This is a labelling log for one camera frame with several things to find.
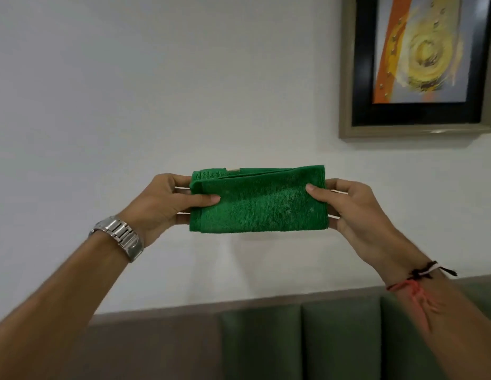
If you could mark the person's left hand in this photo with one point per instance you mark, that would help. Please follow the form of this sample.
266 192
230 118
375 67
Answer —
154 207

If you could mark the person's right hand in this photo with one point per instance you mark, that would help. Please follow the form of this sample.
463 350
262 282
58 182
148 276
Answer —
358 217

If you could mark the person's right thumb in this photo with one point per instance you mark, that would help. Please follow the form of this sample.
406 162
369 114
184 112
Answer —
318 193

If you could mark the person's left thumb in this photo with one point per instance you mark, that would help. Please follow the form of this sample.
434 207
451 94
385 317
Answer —
196 201

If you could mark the green microfiber cloth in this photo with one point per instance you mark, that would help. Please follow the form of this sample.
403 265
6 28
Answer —
259 201

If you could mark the person's left forearm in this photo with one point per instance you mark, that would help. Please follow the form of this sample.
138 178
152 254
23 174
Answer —
59 308

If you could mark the person's right forearm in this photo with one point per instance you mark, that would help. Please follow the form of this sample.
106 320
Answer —
447 324

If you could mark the silver metal wristwatch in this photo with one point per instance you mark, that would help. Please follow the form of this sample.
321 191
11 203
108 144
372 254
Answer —
119 235

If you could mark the green padded bench backrest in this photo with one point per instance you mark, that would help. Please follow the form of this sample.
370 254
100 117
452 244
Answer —
308 336

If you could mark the framed abstract painting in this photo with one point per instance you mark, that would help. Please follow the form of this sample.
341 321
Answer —
417 63

